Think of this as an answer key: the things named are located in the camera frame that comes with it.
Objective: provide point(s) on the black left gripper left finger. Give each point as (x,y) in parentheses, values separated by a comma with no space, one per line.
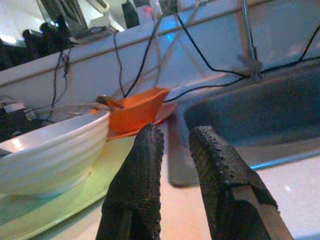
(135,187)

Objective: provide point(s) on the stainless steel sink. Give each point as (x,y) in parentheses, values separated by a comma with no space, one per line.
(250,120)

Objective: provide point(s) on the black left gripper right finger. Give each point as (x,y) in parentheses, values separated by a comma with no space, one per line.
(225,190)

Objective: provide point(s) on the light green plate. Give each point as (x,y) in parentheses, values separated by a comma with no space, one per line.
(75,200)

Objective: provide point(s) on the black power strip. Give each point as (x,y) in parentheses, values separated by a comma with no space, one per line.
(15,122)

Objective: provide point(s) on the orange square bowl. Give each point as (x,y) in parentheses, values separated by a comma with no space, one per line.
(135,112)

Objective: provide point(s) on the white ribbed bowl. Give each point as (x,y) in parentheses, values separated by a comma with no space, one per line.
(50,160)

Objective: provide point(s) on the chrome sink faucet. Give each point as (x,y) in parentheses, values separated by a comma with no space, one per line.
(247,30)

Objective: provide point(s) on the orange plate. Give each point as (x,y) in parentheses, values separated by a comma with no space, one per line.
(166,111)

